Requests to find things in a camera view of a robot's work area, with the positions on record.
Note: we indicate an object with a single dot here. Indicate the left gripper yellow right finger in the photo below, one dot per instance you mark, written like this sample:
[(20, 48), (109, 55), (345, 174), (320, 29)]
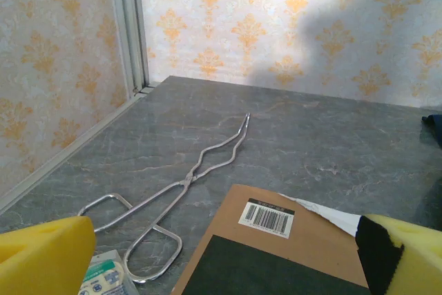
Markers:
[(414, 260)]

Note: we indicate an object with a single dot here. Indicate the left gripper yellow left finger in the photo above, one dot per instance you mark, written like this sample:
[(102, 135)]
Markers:
[(41, 260)]

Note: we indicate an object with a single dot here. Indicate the navy blue backpack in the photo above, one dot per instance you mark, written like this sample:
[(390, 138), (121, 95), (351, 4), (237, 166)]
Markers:
[(431, 125)]

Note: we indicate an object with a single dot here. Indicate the small plaster packet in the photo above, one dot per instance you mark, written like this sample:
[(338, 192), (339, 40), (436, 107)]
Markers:
[(103, 277)]

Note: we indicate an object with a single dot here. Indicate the aluminium table side rail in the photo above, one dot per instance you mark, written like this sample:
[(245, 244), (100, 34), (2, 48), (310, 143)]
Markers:
[(69, 153)]

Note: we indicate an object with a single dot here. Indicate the aluminium frame post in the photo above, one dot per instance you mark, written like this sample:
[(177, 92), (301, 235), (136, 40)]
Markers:
[(129, 25)]

